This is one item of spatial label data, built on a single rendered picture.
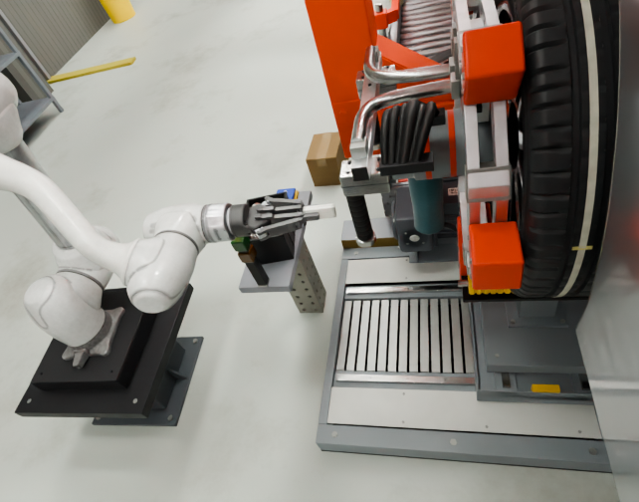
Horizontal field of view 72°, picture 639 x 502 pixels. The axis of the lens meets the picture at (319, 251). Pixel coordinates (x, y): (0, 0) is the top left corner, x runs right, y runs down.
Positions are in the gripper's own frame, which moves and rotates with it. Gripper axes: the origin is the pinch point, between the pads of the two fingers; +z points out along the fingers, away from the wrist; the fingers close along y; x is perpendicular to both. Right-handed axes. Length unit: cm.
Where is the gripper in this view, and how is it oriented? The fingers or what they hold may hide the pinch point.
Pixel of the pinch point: (319, 211)
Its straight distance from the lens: 97.6
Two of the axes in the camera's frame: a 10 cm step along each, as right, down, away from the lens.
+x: -1.9, -6.8, -7.0
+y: -0.6, 7.2, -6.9
